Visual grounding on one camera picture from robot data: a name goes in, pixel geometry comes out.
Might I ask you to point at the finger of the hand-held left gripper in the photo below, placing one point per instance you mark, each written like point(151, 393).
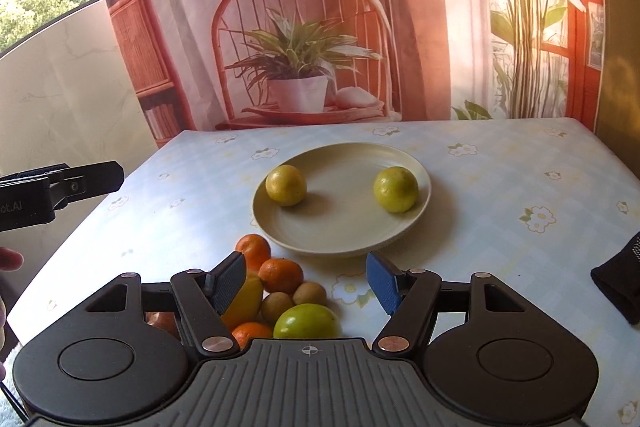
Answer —
point(30, 174)
point(95, 179)

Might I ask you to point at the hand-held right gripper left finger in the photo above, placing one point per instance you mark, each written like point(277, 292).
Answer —
point(230, 279)

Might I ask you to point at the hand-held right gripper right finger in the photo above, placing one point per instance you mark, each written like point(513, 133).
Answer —
point(382, 282)

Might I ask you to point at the yellow lemon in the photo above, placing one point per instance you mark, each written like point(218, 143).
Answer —
point(246, 302)

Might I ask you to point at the orange mandarin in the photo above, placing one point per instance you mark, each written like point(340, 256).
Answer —
point(252, 251)
point(252, 334)
point(281, 275)

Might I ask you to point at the small tan round fruit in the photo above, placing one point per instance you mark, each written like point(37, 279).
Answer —
point(277, 307)
point(310, 293)

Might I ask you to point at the cream round plate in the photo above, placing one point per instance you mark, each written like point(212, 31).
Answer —
point(340, 217)

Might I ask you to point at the red apple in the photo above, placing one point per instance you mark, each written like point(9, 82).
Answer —
point(162, 323)

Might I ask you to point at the green apple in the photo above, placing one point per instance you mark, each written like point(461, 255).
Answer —
point(306, 321)

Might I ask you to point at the person's left hand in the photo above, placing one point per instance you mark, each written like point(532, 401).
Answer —
point(10, 259)

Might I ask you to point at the yellow-green citrus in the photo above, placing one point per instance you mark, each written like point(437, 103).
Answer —
point(396, 189)
point(286, 185)

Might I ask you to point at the floral tablecloth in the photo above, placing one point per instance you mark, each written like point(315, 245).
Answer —
point(500, 207)

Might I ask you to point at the white fuzzy cloth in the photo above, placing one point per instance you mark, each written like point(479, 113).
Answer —
point(7, 407)

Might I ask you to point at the printed backdrop cloth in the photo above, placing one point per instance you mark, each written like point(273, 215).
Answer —
point(350, 7)

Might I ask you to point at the wooden board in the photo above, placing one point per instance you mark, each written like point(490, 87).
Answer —
point(622, 32)

